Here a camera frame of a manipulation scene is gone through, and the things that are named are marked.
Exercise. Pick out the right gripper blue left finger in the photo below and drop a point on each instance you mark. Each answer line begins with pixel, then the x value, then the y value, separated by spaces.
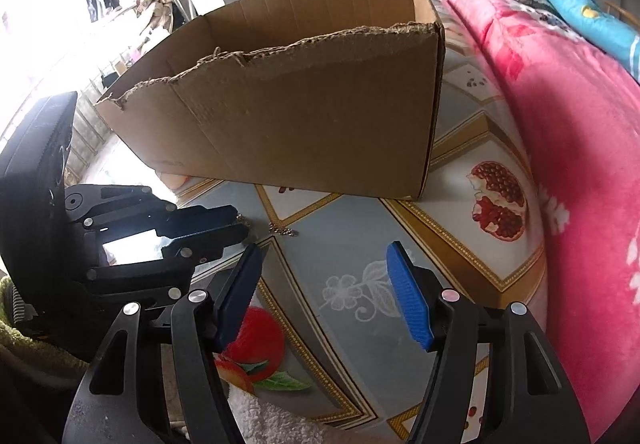
pixel 121 397

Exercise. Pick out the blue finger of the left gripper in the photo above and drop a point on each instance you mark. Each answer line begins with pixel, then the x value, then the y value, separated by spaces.
pixel 199 218
pixel 207 245

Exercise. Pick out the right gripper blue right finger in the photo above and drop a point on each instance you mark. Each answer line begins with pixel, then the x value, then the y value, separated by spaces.
pixel 528 399

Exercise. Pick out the white fluffy towel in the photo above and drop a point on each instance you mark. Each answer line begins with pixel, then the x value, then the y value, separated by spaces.
pixel 261 422

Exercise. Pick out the fruit pattern tablecloth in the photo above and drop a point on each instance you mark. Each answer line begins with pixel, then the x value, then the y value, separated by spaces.
pixel 324 337

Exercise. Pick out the brown cardboard box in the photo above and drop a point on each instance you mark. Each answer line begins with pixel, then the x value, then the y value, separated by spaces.
pixel 337 96

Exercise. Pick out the pink floral quilt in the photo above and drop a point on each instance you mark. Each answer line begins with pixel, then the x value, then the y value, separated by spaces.
pixel 578 114

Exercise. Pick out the blue cartoon pillow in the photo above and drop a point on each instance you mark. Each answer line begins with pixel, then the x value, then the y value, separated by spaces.
pixel 604 30

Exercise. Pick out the small gold chain clasp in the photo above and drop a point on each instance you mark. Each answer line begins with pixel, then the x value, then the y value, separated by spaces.
pixel 281 230

